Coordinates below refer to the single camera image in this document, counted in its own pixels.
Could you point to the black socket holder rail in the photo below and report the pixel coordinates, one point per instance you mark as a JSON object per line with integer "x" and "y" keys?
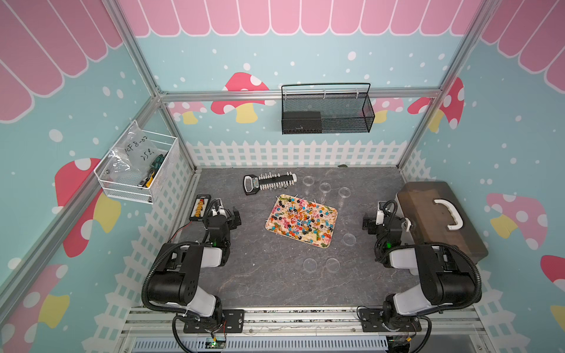
{"x": 252, "y": 184}

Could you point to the white wire basket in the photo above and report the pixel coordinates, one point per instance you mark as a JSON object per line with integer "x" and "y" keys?
{"x": 124, "y": 191}

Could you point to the brown plastic toolbox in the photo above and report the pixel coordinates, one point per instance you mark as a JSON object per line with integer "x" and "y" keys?
{"x": 434, "y": 214}

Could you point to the clear plastic zip bag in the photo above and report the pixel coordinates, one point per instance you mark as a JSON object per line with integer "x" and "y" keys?
{"x": 132, "y": 156}

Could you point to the pile of lollipops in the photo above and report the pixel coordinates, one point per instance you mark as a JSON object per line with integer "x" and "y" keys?
{"x": 302, "y": 219}

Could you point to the black box in basket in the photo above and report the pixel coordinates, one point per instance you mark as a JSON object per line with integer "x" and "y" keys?
{"x": 301, "y": 122}

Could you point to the clear candy jar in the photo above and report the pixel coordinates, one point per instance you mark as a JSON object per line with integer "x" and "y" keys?
{"x": 344, "y": 192}
{"x": 325, "y": 188}
{"x": 308, "y": 181}

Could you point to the green tool in basket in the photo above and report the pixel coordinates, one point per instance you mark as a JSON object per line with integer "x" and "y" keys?
{"x": 152, "y": 172}

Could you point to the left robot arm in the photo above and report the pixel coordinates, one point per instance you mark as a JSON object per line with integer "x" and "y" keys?
{"x": 172, "y": 283}

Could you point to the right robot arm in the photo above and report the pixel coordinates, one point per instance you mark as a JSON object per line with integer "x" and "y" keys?
{"x": 448, "y": 278}

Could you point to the black wire mesh basket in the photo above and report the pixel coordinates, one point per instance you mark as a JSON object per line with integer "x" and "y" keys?
{"x": 345, "y": 107}

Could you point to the floral rectangular tray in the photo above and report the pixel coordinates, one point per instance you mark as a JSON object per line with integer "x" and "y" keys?
{"x": 301, "y": 220}

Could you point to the black parallel charging board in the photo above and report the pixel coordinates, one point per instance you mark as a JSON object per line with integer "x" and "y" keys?
{"x": 199, "y": 207}

